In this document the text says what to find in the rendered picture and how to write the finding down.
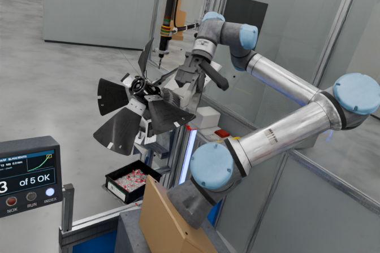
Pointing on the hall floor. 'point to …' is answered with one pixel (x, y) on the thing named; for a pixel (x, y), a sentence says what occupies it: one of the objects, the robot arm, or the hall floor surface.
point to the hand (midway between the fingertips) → (188, 113)
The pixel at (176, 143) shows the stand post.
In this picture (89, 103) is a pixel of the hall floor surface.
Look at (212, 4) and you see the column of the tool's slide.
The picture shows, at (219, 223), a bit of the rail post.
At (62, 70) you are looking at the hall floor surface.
